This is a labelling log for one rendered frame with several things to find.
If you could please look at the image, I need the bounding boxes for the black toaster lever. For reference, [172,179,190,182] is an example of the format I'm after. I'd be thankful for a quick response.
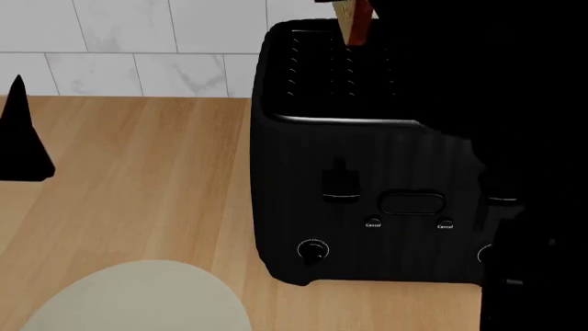
[321,157,362,204]
[485,193,521,205]

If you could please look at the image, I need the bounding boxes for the toasted bread slice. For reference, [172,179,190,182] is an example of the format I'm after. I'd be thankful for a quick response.
[334,0,380,47]

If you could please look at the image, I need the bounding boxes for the cream round plate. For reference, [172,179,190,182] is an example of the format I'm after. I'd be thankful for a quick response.
[17,258,254,331]

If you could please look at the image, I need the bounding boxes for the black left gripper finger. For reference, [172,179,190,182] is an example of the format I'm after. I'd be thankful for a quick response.
[0,74,57,182]

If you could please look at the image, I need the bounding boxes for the black four-slot toaster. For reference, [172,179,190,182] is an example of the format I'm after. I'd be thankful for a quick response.
[249,17,526,288]

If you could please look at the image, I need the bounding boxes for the black toaster dial knob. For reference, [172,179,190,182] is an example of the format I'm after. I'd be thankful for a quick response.
[296,237,332,268]
[476,243,498,264]

